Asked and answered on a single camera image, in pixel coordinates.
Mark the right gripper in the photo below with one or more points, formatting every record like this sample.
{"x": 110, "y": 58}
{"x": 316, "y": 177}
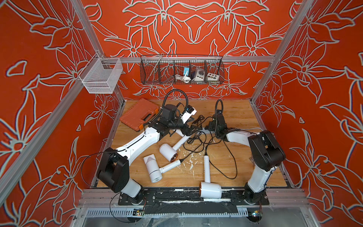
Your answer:
{"x": 211, "y": 123}

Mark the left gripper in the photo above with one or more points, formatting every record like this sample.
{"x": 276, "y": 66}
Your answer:
{"x": 190, "y": 131}

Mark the white power strip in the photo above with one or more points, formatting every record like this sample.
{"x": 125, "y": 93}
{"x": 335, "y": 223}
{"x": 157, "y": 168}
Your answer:
{"x": 207, "y": 131}

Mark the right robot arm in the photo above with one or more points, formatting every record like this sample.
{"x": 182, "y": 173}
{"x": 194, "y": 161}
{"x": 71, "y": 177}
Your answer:
{"x": 266, "y": 152}

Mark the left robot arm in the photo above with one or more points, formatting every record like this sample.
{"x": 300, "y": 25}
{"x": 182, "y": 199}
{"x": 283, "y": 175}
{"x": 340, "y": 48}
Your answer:
{"x": 114, "y": 167}

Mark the white hair dryer middle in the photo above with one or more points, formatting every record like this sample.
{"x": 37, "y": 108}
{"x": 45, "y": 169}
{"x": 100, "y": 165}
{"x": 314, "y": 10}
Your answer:
{"x": 170, "y": 153}

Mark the white socket cube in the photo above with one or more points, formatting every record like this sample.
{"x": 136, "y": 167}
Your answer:
{"x": 213, "y": 78}

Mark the orange plastic tool case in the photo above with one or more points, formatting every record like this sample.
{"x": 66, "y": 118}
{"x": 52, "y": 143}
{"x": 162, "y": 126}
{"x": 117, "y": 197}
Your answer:
{"x": 140, "y": 113}

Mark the white adapter box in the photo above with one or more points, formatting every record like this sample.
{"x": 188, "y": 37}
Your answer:
{"x": 199, "y": 75}

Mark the white hair dryer front left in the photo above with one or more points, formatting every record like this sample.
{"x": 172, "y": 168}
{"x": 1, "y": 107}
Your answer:
{"x": 155, "y": 172}

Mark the blue small box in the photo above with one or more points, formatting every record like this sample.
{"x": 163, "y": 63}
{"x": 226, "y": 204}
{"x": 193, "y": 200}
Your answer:
{"x": 186, "y": 72}

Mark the white hair dryer front right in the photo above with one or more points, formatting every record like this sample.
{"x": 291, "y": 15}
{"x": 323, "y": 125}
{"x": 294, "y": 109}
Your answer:
{"x": 207, "y": 189}

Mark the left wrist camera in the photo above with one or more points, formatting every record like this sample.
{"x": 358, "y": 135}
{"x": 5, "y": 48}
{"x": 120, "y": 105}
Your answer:
{"x": 190, "y": 111}

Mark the black wire wall basket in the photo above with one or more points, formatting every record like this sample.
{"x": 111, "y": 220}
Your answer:
{"x": 167, "y": 69}

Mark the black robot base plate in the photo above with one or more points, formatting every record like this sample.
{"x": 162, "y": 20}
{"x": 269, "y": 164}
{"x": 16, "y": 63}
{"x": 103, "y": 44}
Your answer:
{"x": 157, "y": 196}

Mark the clear plastic wall bin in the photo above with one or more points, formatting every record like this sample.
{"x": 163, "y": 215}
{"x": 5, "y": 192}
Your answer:
{"x": 101, "y": 76}

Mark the aluminium frame post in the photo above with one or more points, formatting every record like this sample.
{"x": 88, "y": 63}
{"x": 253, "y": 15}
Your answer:
{"x": 83, "y": 17}

